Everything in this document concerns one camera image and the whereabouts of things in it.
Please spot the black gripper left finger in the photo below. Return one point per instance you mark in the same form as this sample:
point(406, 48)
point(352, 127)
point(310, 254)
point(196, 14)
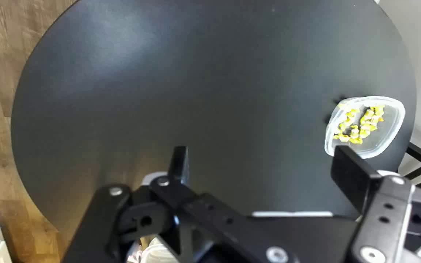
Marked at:
point(196, 205)

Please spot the clear plastic lunch box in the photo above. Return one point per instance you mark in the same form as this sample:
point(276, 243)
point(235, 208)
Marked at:
point(392, 122)

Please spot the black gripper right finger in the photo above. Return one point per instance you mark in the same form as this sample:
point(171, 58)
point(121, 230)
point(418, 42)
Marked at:
point(357, 181)

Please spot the yellow candy pile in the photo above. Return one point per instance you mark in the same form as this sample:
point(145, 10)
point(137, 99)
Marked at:
point(354, 118)

